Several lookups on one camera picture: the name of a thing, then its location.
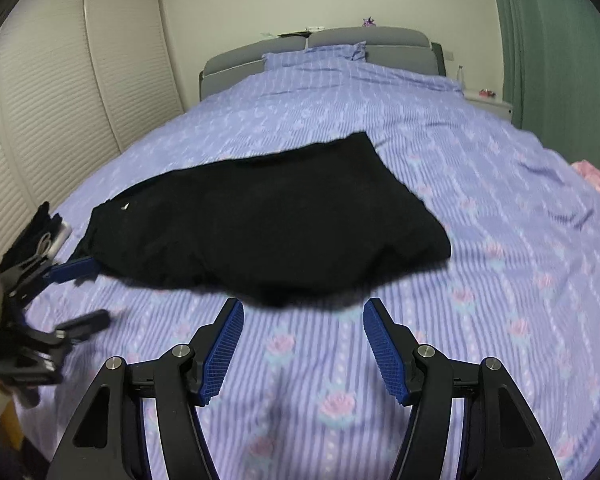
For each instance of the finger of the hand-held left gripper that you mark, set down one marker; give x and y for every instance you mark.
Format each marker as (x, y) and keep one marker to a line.
(72, 268)
(87, 322)

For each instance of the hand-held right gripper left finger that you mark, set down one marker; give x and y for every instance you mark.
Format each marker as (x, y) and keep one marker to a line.
(225, 345)

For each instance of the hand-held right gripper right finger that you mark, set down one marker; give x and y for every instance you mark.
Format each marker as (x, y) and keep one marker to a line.
(382, 345)

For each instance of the black pants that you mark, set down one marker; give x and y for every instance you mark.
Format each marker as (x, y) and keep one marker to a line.
(260, 220)

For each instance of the bed with purple floral sheet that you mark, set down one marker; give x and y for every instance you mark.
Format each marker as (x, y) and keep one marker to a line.
(480, 240)

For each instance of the grey padded headboard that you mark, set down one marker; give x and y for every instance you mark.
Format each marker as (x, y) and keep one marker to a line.
(230, 62)

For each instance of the white nightstand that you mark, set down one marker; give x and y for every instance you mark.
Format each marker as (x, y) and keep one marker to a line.
(492, 107)

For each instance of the pink cloth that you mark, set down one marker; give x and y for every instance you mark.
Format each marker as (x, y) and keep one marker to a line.
(597, 180)

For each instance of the small red item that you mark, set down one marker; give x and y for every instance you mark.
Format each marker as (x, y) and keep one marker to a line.
(488, 93)

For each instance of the clear bottle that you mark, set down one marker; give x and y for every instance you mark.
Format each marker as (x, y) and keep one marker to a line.
(461, 75)

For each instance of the purple floral pillow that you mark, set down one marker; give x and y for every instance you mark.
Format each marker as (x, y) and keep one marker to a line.
(315, 55)

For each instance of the dark flat items on headboard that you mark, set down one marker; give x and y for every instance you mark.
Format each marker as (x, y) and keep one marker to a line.
(292, 35)

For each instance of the small purple toy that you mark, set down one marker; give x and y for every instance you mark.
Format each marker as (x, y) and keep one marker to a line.
(369, 22)

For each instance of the green curtain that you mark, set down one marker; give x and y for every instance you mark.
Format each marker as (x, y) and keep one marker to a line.
(555, 45)

